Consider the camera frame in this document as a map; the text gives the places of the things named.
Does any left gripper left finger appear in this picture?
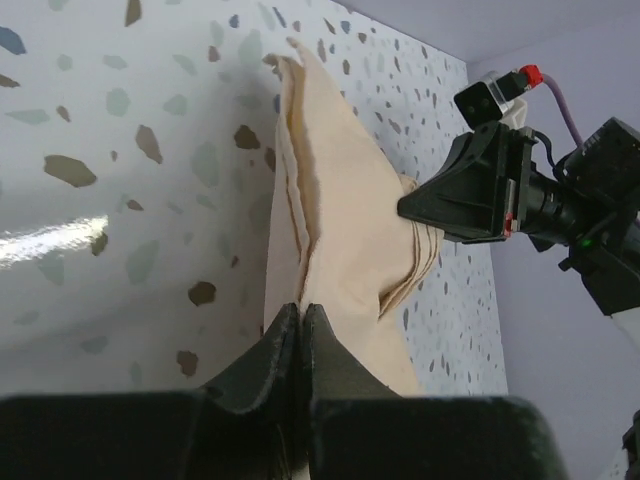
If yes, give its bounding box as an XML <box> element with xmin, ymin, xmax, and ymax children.
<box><xmin>1</xmin><ymin>304</ymin><xmax>303</xmax><ymax>479</ymax></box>

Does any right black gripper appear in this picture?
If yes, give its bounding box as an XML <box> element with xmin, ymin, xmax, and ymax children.
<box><xmin>397</xmin><ymin>117</ymin><xmax>639</xmax><ymax>316</ymax></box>

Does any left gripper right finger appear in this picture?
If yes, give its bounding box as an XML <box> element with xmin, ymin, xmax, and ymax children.
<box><xmin>302</xmin><ymin>304</ymin><xmax>568</xmax><ymax>479</ymax></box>

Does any beige cloth mat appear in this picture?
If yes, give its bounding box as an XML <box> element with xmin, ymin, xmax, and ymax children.
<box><xmin>264</xmin><ymin>43</ymin><xmax>444</xmax><ymax>396</ymax></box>

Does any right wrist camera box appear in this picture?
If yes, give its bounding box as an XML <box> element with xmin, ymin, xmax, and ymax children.
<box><xmin>454</xmin><ymin>65</ymin><xmax>544</xmax><ymax>131</ymax></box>

